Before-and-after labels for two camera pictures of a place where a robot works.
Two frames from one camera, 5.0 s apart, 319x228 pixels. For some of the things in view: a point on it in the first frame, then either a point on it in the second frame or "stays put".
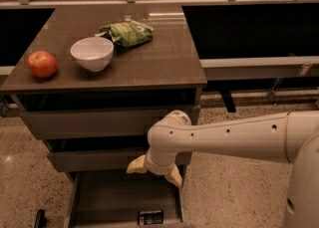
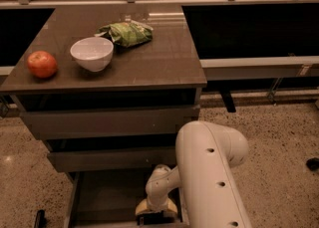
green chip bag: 127,33 stays put
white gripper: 158,166 to 158,200
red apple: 42,64 stays put
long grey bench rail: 255,68 stays put
